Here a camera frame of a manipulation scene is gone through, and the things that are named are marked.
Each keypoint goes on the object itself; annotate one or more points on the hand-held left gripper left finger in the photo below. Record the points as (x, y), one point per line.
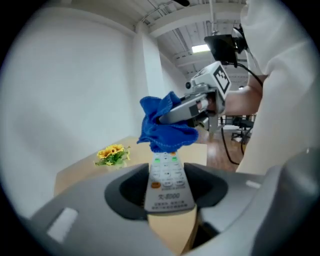
(95, 220)

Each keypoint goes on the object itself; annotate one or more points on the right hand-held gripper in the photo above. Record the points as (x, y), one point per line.
(210, 77)

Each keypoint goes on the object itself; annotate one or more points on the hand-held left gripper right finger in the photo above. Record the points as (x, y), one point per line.
(250, 207)

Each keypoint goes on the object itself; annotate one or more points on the blue cloth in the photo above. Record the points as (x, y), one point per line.
(165, 130)

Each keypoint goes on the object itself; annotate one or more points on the white remote control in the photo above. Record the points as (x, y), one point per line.
(167, 185)

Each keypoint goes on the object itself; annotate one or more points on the person's right forearm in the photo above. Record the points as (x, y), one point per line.
(242, 100)

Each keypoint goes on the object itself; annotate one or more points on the person's right hand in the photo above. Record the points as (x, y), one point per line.
(211, 103)

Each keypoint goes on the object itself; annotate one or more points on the black office chair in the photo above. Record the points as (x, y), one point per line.
(241, 127)

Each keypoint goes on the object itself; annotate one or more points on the sunflower bouquet in pot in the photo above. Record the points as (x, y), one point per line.
(112, 155)

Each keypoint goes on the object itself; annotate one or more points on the rectangular ceiling light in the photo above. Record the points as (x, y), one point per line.
(201, 48)

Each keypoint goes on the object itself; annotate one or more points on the person's white shirt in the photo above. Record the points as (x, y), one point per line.
(282, 87)

